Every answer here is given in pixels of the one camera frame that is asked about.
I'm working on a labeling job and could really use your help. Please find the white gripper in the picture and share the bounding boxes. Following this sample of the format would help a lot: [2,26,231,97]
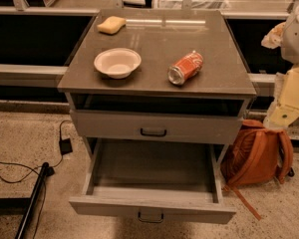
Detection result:
[261,22,299,129]

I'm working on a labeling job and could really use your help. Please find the red coke can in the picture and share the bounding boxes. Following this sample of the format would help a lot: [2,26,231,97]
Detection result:
[167,51,203,86]

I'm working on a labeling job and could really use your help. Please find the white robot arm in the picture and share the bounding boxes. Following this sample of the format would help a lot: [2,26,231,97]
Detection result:
[261,2,299,128]

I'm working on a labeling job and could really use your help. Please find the closed grey top drawer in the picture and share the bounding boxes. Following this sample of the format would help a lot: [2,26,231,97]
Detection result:
[70,110,242,144]

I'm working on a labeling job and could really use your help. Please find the grey drawer cabinet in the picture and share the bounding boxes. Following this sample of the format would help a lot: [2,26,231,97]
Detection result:
[57,8,258,157]

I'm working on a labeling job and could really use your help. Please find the open grey drawer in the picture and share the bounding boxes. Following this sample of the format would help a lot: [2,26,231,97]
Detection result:
[70,139,235,224]

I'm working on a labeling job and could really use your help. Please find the orange backpack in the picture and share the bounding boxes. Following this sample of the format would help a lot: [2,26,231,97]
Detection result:
[220,119,294,220]

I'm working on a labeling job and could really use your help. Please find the white bowl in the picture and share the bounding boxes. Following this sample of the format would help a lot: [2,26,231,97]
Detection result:
[94,48,142,79]

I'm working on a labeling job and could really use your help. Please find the yellow sponge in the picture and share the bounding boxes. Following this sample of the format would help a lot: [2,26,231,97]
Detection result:
[97,16,126,35]

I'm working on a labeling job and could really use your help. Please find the black power adapter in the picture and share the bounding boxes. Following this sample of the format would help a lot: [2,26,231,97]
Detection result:
[59,138,73,155]

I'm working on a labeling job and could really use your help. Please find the black metal stand leg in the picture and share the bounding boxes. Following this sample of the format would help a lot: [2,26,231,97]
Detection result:
[0,162,54,239]

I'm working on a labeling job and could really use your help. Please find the black cable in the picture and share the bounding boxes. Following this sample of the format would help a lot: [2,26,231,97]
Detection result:
[0,119,73,184]

